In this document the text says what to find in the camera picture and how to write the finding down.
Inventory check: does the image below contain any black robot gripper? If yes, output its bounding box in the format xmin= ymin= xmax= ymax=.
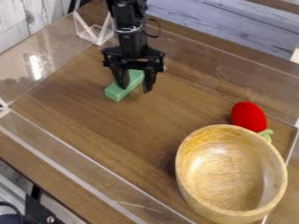
xmin=101 ymin=46 xmax=164 ymax=93

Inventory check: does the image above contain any green rectangular block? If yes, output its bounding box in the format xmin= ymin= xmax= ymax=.
xmin=103 ymin=68 xmax=146 ymax=102

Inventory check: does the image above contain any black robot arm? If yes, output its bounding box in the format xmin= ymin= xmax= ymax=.
xmin=101 ymin=0 xmax=166 ymax=93

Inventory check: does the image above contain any brown wooden bowl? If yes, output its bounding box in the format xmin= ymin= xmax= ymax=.
xmin=175 ymin=124 xmax=287 ymax=224

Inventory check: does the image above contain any red plush strawberry toy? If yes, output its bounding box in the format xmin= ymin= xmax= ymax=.
xmin=230 ymin=101 xmax=274 ymax=142

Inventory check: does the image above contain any clear acrylic corner bracket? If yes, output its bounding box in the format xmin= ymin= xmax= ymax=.
xmin=72 ymin=11 xmax=115 ymax=46

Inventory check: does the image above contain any clear acrylic barrier wall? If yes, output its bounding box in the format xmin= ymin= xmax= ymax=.
xmin=0 ymin=17 xmax=299 ymax=224

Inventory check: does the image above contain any black clamp with cable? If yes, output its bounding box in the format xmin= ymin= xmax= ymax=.
xmin=0 ymin=185 xmax=65 ymax=224

